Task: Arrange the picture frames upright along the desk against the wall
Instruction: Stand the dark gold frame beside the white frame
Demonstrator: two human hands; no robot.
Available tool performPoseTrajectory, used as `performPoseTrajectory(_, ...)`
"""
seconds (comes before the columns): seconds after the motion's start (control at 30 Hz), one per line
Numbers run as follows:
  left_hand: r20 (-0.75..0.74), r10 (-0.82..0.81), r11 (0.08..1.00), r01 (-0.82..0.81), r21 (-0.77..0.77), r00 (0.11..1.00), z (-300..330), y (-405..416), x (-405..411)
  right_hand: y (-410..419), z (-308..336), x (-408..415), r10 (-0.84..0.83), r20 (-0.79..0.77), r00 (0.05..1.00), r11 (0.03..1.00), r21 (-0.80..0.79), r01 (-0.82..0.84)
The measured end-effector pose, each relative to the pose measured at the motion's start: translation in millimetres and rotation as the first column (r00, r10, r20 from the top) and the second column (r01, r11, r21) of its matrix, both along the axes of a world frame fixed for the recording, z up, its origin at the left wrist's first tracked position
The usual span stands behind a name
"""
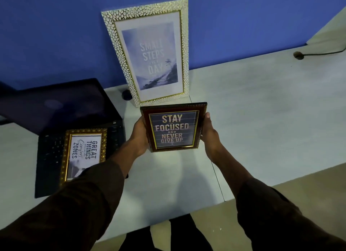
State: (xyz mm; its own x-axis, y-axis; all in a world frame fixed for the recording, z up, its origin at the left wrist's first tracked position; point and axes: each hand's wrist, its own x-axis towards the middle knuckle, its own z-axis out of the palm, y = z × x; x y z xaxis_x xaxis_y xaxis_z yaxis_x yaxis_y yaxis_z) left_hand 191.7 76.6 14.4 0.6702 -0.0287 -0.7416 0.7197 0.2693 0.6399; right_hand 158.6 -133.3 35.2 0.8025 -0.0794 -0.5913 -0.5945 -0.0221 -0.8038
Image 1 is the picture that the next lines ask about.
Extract black cable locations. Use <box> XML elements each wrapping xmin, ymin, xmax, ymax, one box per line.
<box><xmin>294</xmin><ymin>49</ymin><xmax>346</xmax><ymax>60</ymax></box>

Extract person's left forearm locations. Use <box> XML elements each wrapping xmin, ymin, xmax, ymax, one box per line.
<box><xmin>0</xmin><ymin>141</ymin><xmax>141</xmax><ymax>251</ymax></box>

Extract person's left hand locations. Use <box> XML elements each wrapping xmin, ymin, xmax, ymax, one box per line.
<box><xmin>128</xmin><ymin>117</ymin><xmax>149</xmax><ymax>158</ymax></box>

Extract white pebbled picture frame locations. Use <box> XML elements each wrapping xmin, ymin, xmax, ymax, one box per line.
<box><xmin>101</xmin><ymin>0</ymin><xmax>190</xmax><ymax>108</ymax></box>

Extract dark open laptop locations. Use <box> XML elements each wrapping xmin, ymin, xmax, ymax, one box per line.
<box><xmin>0</xmin><ymin>78</ymin><xmax>127</xmax><ymax>199</ymax></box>

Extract person's right forearm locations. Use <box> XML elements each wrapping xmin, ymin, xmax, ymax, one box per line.
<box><xmin>209</xmin><ymin>150</ymin><xmax>346</xmax><ymax>251</ymax></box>

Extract person's right hand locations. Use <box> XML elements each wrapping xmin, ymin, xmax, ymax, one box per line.
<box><xmin>201</xmin><ymin>112</ymin><xmax>226</xmax><ymax>162</ymax></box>

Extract person's legs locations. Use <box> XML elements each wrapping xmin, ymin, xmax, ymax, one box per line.
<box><xmin>118</xmin><ymin>214</ymin><xmax>214</xmax><ymax>251</ymax></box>

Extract gold ornate picture frame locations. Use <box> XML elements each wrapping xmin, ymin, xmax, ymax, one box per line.
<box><xmin>59</xmin><ymin>128</ymin><xmax>108</xmax><ymax>188</ymax></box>

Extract dark red picture frame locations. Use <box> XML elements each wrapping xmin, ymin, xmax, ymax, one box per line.
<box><xmin>140</xmin><ymin>102</ymin><xmax>208</xmax><ymax>153</ymax></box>

